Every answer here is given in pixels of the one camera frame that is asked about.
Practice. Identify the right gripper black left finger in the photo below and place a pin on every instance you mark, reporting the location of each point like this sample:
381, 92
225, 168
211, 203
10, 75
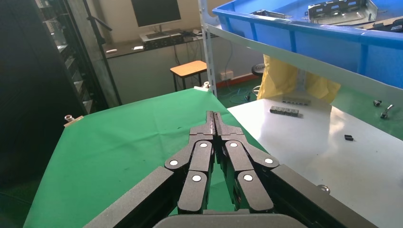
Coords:
192, 192

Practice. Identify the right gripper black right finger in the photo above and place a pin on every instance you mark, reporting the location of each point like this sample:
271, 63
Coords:
252, 192

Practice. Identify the stamped metal bracket part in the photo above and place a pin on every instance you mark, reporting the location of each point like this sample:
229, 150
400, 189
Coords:
340, 17
388, 25
267, 13

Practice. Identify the green table cloth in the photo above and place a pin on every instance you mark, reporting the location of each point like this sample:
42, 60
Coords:
126, 141

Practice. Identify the black block strip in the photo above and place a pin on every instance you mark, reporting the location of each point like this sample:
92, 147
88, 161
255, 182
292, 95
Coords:
285, 111

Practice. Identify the grey metal clip strip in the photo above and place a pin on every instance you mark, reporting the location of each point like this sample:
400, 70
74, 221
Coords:
296, 102

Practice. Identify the small black plastic part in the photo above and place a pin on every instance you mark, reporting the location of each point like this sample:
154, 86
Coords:
349, 137

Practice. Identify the yellow plastic bag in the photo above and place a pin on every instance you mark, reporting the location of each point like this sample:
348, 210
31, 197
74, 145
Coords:
280, 78

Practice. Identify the black stool chrome base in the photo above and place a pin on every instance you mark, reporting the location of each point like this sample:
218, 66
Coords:
258, 69

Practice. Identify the wooden top stool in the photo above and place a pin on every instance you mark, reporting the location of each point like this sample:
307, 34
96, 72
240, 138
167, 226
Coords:
189, 67

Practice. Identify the grey office desk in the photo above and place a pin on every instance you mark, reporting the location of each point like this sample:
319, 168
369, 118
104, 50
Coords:
141, 75

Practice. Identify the small black round part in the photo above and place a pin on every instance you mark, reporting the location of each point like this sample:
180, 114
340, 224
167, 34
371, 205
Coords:
377, 103

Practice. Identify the small metal bolt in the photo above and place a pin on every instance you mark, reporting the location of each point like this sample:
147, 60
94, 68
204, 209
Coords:
384, 114

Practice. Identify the black tripod stand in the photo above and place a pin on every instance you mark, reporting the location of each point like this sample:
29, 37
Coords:
104, 53

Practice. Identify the blue plastic bin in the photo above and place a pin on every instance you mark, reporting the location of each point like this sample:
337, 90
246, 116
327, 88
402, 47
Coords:
330, 47

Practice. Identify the black computer monitor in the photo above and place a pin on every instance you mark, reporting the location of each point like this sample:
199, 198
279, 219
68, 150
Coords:
156, 12

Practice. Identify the black equipment rack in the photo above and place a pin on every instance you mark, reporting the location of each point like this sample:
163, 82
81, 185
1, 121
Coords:
31, 94

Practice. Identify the white wall socket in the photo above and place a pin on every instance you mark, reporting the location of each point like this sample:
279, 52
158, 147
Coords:
226, 75

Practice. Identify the grey perforated rack post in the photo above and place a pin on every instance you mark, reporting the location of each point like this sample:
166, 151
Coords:
207, 56
302, 81

